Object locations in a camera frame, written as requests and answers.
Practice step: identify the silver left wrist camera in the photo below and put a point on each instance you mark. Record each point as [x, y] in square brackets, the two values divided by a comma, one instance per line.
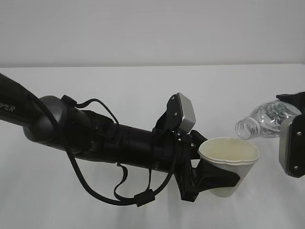
[180, 114]

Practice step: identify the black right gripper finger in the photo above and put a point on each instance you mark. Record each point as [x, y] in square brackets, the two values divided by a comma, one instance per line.
[297, 100]

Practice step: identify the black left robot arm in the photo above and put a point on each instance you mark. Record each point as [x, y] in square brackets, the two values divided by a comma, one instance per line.
[66, 125]

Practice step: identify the clear water bottle green label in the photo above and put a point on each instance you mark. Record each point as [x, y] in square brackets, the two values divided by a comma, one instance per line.
[265, 120]

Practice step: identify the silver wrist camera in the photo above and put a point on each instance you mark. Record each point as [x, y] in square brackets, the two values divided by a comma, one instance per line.
[292, 146]
[180, 114]

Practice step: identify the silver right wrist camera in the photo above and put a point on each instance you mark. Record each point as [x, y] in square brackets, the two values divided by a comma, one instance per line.
[292, 146]

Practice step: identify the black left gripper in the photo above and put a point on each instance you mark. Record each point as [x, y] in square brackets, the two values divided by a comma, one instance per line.
[182, 149]

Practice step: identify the white paper cup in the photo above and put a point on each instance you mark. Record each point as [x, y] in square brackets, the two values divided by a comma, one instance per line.
[230, 154]

